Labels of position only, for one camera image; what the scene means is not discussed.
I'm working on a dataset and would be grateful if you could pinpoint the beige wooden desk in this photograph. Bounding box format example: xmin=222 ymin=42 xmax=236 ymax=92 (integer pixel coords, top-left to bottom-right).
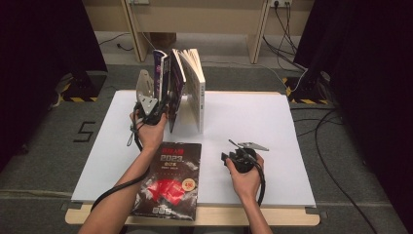
xmin=81 ymin=0 xmax=316 ymax=64

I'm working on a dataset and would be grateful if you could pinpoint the black curtain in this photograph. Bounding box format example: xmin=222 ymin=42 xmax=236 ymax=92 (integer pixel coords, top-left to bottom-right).
xmin=293 ymin=0 xmax=413 ymax=228
xmin=0 ymin=0 xmax=108 ymax=170

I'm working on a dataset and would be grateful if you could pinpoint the black magazine with red print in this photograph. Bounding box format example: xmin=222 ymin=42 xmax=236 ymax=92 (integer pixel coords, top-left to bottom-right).
xmin=131 ymin=141 xmax=203 ymax=222

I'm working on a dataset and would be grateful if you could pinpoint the left hand-held gripper black cable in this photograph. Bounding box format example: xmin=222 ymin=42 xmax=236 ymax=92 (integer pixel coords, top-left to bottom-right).
xmin=91 ymin=121 xmax=152 ymax=213

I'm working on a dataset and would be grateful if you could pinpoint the wooden expandable book rack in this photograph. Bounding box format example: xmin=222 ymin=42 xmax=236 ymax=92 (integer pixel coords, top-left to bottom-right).
xmin=134 ymin=68 xmax=203 ymax=126

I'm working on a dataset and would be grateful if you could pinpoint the yellow black striped stand base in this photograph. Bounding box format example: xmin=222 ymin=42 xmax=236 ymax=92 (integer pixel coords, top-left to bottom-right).
xmin=282 ymin=69 xmax=335 ymax=105
xmin=59 ymin=71 xmax=108 ymax=102

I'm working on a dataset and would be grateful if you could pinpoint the right hand-held gripper black cable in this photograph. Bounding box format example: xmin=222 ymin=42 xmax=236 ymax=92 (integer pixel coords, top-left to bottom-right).
xmin=249 ymin=155 xmax=267 ymax=208

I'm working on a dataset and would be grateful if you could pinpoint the thin black floor cable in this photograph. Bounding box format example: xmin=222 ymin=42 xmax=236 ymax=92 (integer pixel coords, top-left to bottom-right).
xmin=97 ymin=32 xmax=134 ymax=53

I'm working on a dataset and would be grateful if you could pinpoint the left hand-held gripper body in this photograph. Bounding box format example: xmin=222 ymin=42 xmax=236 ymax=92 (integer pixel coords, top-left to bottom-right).
xmin=133 ymin=96 xmax=169 ymax=127

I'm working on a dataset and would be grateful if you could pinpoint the long black floor cable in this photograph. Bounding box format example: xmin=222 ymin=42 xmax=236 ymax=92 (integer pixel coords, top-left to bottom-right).
xmin=290 ymin=106 xmax=379 ymax=234

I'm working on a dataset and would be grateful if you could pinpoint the person's left hand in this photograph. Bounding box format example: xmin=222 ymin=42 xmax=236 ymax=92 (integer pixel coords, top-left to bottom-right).
xmin=130 ymin=109 xmax=169 ymax=153

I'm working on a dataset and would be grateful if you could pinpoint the gray table corner bracket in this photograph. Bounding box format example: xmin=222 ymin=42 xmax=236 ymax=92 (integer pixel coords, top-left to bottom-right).
xmin=305 ymin=206 xmax=329 ymax=219

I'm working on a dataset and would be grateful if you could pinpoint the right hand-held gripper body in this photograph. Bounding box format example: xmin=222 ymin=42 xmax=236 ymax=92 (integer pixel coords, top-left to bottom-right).
xmin=228 ymin=141 xmax=270 ymax=174

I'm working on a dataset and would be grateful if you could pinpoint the purple book with pink banner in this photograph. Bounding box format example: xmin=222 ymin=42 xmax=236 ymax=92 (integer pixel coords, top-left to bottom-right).
xmin=168 ymin=48 xmax=187 ymax=135

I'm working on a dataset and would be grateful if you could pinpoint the white book with picture grid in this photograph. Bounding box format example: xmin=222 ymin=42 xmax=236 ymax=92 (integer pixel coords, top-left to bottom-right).
xmin=178 ymin=48 xmax=207 ymax=135

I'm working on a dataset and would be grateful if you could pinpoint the person's right hand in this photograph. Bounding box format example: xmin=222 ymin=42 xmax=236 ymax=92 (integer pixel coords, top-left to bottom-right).
xmin=226 ymin=153 xmax=265 ymax=205

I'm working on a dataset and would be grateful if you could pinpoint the brown cardboard box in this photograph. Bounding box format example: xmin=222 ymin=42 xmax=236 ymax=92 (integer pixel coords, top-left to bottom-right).
xmin=149 ymin=32 xmax=177 ymax=49

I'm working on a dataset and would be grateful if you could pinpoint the white floor cable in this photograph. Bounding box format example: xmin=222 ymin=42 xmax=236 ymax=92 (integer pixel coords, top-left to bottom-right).
xmin=139 ymin=30 xmax=308 ymax=93

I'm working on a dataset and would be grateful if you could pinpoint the hand-held gripper black cable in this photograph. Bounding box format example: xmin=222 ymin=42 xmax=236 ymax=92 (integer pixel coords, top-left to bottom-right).
xmin=91 ymin=121 xmax=152 ymax=213
xmin=249 ymin=155 xmax=267 ymax=208

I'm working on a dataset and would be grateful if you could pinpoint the black power cable bundle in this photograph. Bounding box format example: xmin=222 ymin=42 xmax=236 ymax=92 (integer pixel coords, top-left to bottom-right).
xmin=262 ymin=1 xmax=308 ymax=72

